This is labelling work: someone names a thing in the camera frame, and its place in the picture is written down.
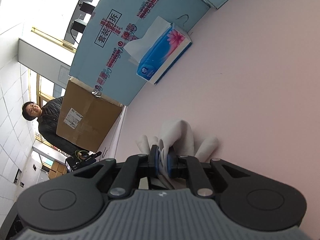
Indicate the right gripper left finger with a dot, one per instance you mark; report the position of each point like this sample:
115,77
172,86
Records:
131,171

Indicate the brown cardboard box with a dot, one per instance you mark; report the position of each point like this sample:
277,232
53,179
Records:
85,119

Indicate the black device on desk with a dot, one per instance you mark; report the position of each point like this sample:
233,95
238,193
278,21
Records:
80,159

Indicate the beige cleaning cloth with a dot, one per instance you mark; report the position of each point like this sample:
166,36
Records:
178,135

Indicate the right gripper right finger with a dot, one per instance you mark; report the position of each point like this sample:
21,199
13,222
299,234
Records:
190,169

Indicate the blue tissue box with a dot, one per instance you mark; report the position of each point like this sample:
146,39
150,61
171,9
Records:
156,52

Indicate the left blue cardboard panel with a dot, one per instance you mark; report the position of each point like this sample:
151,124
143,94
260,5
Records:
102,63

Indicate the person in dark jacket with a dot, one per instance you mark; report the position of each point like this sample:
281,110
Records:
48,118

